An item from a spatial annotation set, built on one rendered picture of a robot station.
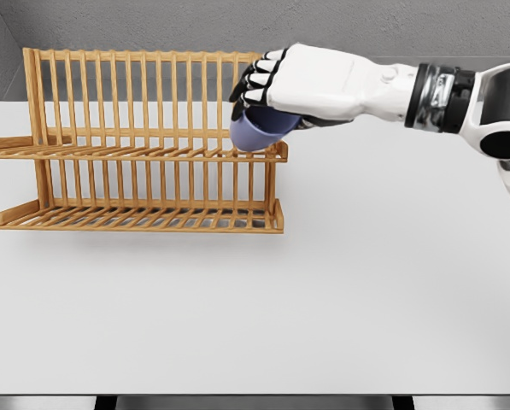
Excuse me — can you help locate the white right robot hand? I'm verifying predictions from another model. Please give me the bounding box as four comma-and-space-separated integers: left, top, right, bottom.
229, 43, 366, 131

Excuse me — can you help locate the blue cup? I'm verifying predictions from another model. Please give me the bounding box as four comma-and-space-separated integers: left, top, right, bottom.
230, 104, 302, 153

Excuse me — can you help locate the wooden two-tier dish rack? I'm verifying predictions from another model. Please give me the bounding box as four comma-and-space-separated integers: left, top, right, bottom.
0, 47, 290, 235

